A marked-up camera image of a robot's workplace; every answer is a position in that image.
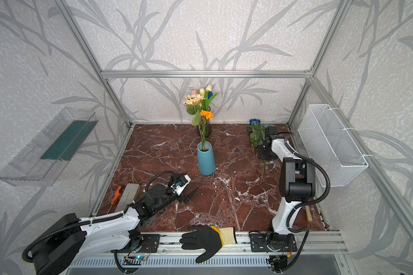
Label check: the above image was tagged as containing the blue rose stem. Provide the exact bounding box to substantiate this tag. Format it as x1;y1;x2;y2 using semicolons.
247;118;267;183

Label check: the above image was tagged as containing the teal ceramic vase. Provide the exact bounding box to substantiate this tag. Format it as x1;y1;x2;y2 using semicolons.
197;142;216;176

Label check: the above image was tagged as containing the pink glass vase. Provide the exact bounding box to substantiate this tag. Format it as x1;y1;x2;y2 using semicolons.
196;120;212;137

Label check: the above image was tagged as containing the white tulip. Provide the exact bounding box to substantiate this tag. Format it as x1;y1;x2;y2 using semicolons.
203;84;218;111

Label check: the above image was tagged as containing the cream sunflower stem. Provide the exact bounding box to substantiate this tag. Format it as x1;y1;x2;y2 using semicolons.
184;93;206;151

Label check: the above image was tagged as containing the orange marigold flower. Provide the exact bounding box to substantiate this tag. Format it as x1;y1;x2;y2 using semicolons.
198;110;213;151

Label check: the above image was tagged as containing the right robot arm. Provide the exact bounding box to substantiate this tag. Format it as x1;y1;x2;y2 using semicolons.
258;126;330;246

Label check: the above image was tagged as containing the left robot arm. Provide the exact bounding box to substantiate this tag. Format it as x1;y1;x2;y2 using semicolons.
22;176;191;275

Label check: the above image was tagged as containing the grey sharpening stone block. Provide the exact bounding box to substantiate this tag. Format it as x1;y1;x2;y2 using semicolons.
115;183;140;212

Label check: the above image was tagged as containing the black and yellow work glove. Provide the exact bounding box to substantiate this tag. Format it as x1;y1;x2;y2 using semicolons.
179;226;237;264

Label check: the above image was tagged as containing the pink object in basket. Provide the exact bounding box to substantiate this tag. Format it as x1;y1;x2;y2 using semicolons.
317;164;331;183

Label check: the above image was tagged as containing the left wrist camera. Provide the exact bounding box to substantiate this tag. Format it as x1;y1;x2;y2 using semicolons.
170;174;191;196

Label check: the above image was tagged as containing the orange handled screwdriver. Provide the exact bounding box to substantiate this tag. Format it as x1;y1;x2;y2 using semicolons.
107;186;124;214

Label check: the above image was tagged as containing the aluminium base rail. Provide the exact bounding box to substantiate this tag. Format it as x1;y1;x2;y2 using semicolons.
58;231;348;257

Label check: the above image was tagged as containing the white wire basket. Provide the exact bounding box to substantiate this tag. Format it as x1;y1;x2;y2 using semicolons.
298;104;369;187

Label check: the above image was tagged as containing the clear acrylic wall shelf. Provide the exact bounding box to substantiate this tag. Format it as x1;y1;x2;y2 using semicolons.
0;107;99;187

